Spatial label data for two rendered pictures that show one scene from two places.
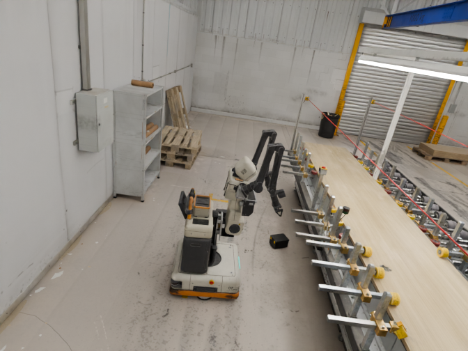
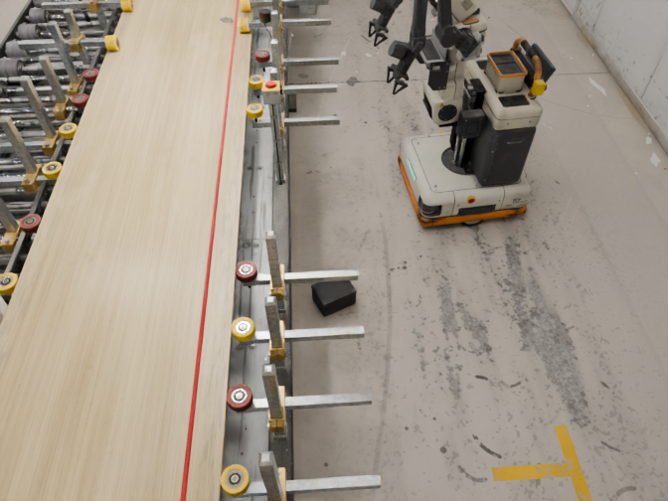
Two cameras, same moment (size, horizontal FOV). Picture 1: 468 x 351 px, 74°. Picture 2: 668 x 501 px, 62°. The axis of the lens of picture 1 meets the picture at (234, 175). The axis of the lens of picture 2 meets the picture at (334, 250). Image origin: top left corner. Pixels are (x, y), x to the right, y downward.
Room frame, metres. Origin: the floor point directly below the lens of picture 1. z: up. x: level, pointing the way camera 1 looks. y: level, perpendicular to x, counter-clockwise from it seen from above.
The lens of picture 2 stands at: (5.15, -0.78, 2.50)
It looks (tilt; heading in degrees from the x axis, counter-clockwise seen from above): 50 degrees down; 177
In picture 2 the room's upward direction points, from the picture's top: straight up
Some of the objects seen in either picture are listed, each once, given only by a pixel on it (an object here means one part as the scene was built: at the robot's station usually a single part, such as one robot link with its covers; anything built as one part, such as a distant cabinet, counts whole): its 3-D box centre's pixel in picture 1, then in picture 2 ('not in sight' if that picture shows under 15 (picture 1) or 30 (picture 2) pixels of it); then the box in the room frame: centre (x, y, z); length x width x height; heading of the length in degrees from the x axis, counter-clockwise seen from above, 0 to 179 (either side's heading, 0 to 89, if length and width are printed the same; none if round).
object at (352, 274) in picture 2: (298, 173); (300, 277); (3.87, -0.85, 0.84); 0.43 x 0.03 x 0.04; 91
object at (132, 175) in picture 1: (139, 141); not in sight; (4.39, 1.47, 0.78); 0.90 x 0.45 x 1.55; 1
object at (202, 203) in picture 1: (202, 206); (504, 72); (2.56, 0.25, 0.87); 0.23 x 0.15 x 0.11; 6
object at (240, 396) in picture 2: not in sight; (241, 403); (4.37, -1.04, 0.85); 0.08 x 0.08 x 0.11
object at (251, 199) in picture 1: (246, 198); (433, 57); (2.61, -0.15, 0.99); 0.28 x 0.16 x 0.22; 6
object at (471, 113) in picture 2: (228, 222); (451, 113); (2.66, -0.02, 0.68); 0.28 x 0.27 x 0.25; 6
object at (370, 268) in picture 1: (361, 293); not in sight; (1.66, -0.96, 0.91); 0.04 x 0.04 x 0.48; 1
